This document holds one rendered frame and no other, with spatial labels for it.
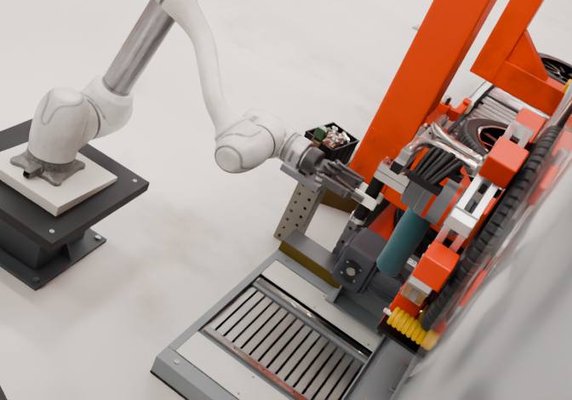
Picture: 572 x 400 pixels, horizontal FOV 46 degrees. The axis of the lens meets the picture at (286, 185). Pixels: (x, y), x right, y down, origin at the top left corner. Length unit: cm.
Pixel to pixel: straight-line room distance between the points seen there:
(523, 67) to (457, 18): 202
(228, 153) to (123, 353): 86
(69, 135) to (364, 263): 107
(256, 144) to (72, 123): 71
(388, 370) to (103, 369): 90
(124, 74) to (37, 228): 56
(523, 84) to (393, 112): 196
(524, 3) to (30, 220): 300
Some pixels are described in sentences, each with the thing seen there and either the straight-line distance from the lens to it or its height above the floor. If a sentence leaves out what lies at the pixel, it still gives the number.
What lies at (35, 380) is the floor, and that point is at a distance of 217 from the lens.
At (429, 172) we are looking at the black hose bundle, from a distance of 171.
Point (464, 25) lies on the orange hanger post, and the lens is 226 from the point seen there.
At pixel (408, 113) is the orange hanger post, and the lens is 237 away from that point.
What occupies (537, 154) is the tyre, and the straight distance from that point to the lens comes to 172.
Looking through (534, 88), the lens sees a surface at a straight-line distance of 425.
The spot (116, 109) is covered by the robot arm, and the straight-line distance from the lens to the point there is 233.
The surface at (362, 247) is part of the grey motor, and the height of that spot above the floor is 41.
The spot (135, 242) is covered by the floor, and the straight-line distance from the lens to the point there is 266.
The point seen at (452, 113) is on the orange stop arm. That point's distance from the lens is 366.
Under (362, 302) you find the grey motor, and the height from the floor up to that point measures 10.
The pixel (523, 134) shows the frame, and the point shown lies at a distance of 188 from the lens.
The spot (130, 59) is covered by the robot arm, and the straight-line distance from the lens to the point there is 225.
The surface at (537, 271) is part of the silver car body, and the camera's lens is 91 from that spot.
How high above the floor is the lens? 172
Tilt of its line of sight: 31 degrees down
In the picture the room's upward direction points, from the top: 24 degrees clockwise
